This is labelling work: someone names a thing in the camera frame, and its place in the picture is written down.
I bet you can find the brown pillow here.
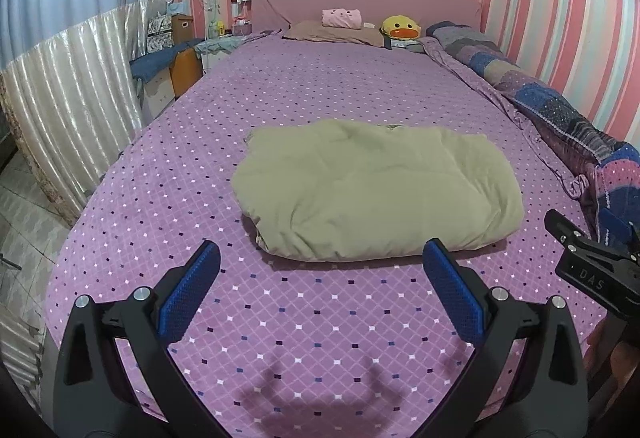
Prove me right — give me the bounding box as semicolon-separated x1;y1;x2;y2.
281;21;385;47

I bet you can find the patchwork quilt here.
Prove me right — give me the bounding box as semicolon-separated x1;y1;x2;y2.
422;21;640;245

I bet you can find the person's right forearm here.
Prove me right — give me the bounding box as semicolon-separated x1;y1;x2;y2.
589;318;640;420

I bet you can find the pink rolled cushion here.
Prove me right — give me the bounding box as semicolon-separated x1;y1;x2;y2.
321;8;362;30

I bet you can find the blue cloth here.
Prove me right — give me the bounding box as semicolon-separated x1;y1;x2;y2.
130;42;201;82

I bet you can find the brown storage box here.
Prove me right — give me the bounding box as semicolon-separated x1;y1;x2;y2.
171;14;195;44

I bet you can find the grey pillow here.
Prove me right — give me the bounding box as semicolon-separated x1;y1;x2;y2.
389;38;426;54

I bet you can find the beige puffer jacket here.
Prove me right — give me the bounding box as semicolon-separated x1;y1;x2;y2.
231;118;525;263

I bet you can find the orange wooden chair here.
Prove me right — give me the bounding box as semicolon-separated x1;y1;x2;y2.
170;49;204;100

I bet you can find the bedside table with pale cloth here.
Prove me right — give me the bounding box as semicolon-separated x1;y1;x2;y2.
195;36;251;58

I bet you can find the bed with purple dotted sheet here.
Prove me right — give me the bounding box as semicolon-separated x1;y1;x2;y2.
42;31;640;438

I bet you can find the pleated window curtain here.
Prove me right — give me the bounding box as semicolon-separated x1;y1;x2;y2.
0;0;189;230

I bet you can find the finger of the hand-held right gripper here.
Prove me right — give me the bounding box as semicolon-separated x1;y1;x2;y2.
544;208;607;260

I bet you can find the black and white patterned bag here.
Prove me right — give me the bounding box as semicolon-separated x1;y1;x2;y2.
146;16;174;54

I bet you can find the yellow duck plush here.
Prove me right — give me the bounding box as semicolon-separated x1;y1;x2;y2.
381;15;424;41

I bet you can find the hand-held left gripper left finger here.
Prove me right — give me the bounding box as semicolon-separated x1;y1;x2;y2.
52;239;222;438

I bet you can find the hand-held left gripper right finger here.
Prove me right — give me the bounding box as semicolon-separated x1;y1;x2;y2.
422;238;588;438

